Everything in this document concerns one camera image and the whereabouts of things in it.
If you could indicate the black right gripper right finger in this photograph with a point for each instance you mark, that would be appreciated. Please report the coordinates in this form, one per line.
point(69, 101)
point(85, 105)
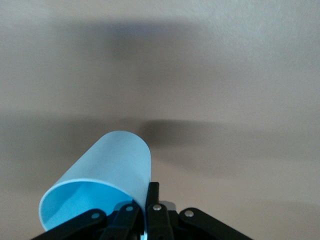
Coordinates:
point(157, 220)

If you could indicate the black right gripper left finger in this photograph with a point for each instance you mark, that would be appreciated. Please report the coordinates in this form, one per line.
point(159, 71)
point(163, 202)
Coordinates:
point(125, 220)

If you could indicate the light blue plastic cup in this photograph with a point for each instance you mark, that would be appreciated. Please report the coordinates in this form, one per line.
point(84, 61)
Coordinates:
point(112, 162)

